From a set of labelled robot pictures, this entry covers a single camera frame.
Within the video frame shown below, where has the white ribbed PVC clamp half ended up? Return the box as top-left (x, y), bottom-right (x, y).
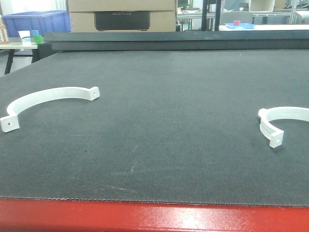
top-left (258, 106), bottom-right (309, 148)

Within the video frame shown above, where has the dark raised board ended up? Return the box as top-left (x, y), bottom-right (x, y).
top-left (44, 29), bottom-right (309, 51)

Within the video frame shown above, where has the black vertical post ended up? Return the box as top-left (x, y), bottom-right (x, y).
top-left (201, 0), bottom-right (222, 31)

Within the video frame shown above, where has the white paper cup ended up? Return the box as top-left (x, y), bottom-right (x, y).
top-left (18, 30), bottom-right (31, 45)

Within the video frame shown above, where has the blue plastic crate background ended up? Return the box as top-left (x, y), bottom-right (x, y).
top-left (1, 10), bottom-right (71, 37)

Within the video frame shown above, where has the white PVC pipe clamp half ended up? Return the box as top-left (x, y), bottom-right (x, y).
top-left (0, 87), bottom-right (100, 133)

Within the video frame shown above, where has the blue tray with red cube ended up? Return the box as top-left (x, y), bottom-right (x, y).
top-left (225, 23), bottom-right (255, 29)

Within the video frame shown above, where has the cardboard box with black print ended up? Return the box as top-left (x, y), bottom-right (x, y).
top-left (66, 0), bottom-right (177, 32)

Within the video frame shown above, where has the green small cup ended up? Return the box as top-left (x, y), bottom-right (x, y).
top-left (33, 35), bottom-right (43, 44)

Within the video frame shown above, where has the dark grey table mat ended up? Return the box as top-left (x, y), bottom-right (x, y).
top-left (0, 50), bottom-right (309, 206)

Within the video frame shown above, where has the red cube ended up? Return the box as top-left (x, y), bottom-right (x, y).
top-left (233, 20), bottom-right (240, 26)

